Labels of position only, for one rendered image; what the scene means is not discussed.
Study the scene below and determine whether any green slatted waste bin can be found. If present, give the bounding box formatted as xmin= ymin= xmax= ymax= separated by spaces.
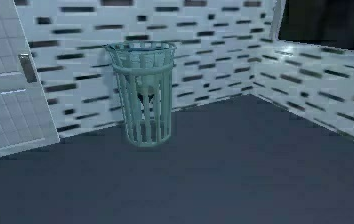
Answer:
xmin=103 ymin=40 xmax=178 ymax=149

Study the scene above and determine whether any white panelled room door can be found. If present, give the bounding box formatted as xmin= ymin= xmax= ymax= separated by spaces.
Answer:
xmin=0 ymin=0 xmax=61 ymax=162

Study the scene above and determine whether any dark window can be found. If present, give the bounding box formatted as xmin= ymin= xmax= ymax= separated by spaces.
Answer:
xmin=277 ymin=0 xmax=354 ymax=52

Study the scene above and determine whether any grey door handle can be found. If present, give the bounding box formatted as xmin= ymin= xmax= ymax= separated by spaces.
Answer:
xmin=18 ymin=53 xmax=39 ymax=84

